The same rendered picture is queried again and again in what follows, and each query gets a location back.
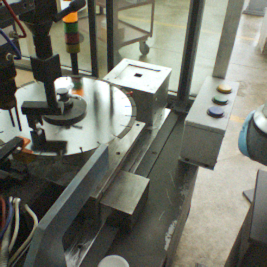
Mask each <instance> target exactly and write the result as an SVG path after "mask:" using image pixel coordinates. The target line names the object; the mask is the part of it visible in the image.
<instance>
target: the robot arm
mask: <svg viewBox="0 0 267 267"><path fill-rule="evenodd" d="M238 148H239V150H240V152H241V153H242V154H243V155H245V156H246V157H248V158H249V159H250V160H253V161H256V162H258V163H260V164H262V165H264V166H266V167H267V99H266V101H265V104H264V105H262V106H260V107H258V108H257V109H256V110H254V111H251V112H250V113H249V114H248V115H247V117H246V118H245V120H244V123H243V125H242V129H241V130H240V134H239V136H238Z"/></svg>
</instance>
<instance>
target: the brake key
mask: <svg viewBox="0 0 267 267"><path fill-rule="evenodd" d="M209 113H210V114H211V115H213V116H221V115H223V109H221V108H220V107H217V106H213V107H210V108H209Z"/></svg>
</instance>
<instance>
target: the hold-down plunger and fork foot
mask: <svg viewBox="0 0 267 267"><path fill-rule="evenodd" d="M44 88H45V95H46V101H23V103H22V105H21V112H22V115H26V120H27V124H28V127H29V128H31V129H33V130H35V131H36V130H37V127H36V122H35V120H38V122H39V123H40V124H41V126H43V125H44V124H43V120H42V115H52V116H62V115H63V110H64V106H63V102H62V101H58V100H57V93H56V88H55V82H54V83H50V84H49V85H47V84H45V83H44Z"/></svg>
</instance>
